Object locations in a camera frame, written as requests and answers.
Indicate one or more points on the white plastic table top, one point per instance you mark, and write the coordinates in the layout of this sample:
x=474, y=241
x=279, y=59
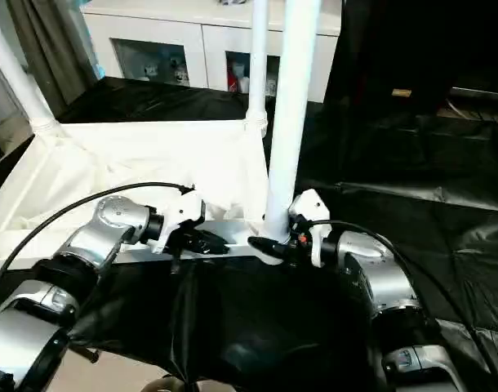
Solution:
x=130, y=163

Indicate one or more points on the white plastic table leg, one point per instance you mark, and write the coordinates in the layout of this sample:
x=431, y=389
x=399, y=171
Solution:
x=257, y=61
x=292, y=102
x=16, y=73

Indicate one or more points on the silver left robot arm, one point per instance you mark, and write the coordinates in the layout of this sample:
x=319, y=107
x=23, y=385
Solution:
x=102, y=228

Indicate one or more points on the black plastic mat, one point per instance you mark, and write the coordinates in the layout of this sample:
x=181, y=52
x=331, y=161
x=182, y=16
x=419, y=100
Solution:
x=253, y=318

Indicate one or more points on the black stand leg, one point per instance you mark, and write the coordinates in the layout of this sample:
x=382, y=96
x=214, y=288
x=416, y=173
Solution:
x=89, y=354

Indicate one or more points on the light blue patterned strip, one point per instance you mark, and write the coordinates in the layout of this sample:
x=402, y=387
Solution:
x=99, y=65

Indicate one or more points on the white glass-door cabinet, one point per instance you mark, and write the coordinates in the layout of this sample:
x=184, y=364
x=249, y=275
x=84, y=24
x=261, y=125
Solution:
x=159, y=24

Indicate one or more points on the black box with yellow label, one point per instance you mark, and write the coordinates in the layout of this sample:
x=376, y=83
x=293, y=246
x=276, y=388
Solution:
x=388, y=45

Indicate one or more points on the grey-brown curtain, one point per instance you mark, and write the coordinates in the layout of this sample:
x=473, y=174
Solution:
x=53, y=53

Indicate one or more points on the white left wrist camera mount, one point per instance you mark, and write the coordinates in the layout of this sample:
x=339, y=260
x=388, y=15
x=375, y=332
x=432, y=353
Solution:
x=183, y=212

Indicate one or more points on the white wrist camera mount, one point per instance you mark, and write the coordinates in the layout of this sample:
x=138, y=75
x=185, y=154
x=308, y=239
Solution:
x=314, y=208
x=183, y=212

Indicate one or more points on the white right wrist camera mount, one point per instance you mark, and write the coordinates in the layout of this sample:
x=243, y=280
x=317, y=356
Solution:
x=314, y=208

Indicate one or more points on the dark metal rail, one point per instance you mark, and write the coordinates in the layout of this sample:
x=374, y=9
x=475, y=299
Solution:
x=479, y=92

